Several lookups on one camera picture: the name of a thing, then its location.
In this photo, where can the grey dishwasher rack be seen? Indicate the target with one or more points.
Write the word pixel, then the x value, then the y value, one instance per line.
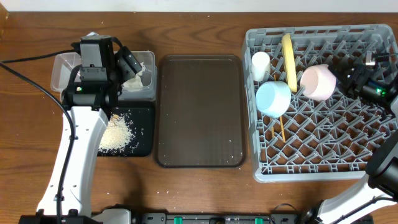
pixel 325 140

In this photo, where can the wooden chopstick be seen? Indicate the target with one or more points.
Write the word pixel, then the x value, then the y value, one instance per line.
pixel 282 128
pixel 272 123

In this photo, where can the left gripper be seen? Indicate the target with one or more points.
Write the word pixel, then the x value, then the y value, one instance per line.
pixel 130 63

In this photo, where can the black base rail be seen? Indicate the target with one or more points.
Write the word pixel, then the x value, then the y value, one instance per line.
pixel 163 218

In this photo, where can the pile of rice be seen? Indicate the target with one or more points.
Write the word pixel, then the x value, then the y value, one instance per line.
pixel 121 137

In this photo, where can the white cup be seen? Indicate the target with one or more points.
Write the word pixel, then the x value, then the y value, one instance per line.
pixel 261 65

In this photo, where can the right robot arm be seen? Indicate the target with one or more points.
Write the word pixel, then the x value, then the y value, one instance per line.
pixel 378 187

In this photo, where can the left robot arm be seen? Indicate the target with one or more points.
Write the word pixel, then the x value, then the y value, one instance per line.
pixel 67 198

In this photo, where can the yellow plate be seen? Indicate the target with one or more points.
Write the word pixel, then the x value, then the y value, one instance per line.
pixel 289 62

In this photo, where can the clear plastic bin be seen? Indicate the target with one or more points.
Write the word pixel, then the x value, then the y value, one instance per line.
pixel 64 63

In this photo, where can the pink bowl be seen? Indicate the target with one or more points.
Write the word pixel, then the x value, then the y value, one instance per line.
pixel 318 82

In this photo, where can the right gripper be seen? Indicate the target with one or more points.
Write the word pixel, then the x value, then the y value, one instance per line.
pixel 353 80

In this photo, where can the white napkin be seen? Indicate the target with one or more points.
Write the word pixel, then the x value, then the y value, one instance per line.
pixel 135 84

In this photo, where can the light blue bowl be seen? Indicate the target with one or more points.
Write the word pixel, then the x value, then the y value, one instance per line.
pixel 273 98

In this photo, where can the brown serving tray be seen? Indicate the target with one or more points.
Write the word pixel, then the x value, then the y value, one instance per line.
pixel 201 112

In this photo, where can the black plastic bin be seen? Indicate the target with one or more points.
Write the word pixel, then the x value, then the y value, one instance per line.
pixel 144 113

